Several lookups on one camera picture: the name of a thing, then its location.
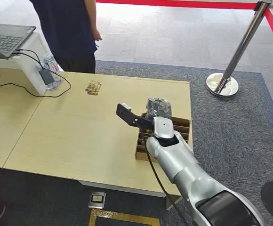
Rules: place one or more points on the white desk frame rail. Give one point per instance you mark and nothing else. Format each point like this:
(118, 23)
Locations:
(118, 188)

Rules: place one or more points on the clear plastic water bottle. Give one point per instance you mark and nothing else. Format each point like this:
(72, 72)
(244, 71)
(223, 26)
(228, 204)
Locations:
(54, 67)
(52, 86)

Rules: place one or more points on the chrome stanchion post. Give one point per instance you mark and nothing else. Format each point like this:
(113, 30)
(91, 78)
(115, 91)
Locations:
(242, 43)

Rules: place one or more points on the metal floor socket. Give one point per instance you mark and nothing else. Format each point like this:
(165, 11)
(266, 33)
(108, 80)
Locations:
(96, 199)

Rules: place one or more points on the person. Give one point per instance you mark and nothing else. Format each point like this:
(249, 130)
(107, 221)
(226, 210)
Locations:
(66, 31)

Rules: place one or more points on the black right wrist camera bracket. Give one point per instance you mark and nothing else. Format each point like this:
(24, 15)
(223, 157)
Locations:
(129, 116)

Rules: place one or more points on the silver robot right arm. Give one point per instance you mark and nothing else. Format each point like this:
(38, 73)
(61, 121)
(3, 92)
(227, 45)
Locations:
(185, 168)

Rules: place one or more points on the grey open laptop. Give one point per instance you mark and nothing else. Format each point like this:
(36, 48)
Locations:
(2, 39)

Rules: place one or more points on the black power adapter brick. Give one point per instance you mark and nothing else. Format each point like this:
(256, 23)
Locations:
(46, 76)

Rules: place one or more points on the white laptop riser stand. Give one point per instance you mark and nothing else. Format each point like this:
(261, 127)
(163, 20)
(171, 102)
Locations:
(26, 67)

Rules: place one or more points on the chrome stanchion base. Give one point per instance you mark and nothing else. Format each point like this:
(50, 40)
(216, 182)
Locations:
(231, 89)

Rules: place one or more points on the cardboard box with dividers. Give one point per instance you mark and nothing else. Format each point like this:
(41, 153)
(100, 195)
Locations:
(181, 126)

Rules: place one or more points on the person's left forearm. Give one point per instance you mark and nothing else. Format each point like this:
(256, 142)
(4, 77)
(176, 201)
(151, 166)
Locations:
(90, 14)

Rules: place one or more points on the person's left hand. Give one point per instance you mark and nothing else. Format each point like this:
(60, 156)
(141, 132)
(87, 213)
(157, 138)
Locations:
(96, 35)

